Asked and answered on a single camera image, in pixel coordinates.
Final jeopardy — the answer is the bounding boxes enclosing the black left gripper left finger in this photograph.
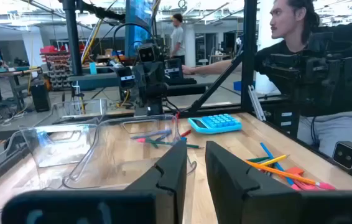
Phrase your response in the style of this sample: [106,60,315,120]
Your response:
[125,139,188,224]

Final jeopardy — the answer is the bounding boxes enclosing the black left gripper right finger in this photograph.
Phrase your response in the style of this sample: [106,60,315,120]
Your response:
[205,140,302,224]

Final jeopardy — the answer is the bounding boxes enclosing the green pencil pink eraser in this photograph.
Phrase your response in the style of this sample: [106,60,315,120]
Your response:
[136,138,205,149]

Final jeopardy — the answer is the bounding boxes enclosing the dark green marker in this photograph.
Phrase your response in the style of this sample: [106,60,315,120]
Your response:
[246,156,272,163]

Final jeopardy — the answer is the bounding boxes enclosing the grey pen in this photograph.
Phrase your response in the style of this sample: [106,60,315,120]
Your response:
[129,129,173,140]

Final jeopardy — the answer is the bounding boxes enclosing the yellow pencil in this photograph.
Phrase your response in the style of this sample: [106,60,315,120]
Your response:
[257,154,290,167]

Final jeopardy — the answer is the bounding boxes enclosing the blue pencil pink eraser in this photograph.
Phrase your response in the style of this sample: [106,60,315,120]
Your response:
[259,142,303,191]

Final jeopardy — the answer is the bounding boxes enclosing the orange pencil pink eraser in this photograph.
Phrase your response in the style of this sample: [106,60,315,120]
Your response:
[244,159,337,191]

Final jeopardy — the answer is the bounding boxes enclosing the blue display panel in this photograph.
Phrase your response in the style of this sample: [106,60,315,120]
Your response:
[124,0,155,57]

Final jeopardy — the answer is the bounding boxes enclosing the red eraser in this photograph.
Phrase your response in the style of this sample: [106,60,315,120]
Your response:
[284,166,306,177]

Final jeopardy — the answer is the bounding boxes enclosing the teal calculator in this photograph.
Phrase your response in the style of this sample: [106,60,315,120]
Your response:
[187,113,243,135]

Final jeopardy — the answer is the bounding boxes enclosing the silver aluminium bars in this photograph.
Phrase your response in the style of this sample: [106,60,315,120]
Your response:
[247,84,267,122]

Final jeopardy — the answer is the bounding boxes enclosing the blue crate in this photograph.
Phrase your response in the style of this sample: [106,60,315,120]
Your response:
[233,80,256,91]

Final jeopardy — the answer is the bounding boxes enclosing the red parts bin rack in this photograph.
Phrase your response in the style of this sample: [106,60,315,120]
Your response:
[40,45,74,91]

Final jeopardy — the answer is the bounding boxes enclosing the black computer tower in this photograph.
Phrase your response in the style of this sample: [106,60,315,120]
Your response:
[30,83,52,113]

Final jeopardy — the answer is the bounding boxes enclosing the grey workbench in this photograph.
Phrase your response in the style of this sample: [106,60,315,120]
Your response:
[0,67,45,110]

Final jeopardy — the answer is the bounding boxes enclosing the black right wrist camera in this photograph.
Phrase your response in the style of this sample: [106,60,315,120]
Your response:
[137,43,159,63]

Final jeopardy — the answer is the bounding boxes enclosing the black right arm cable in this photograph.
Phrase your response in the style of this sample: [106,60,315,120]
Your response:
[113,22,157,63]

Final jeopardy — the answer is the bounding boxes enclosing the black aluminium frame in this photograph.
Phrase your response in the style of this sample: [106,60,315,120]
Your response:
[0,0,352,195]

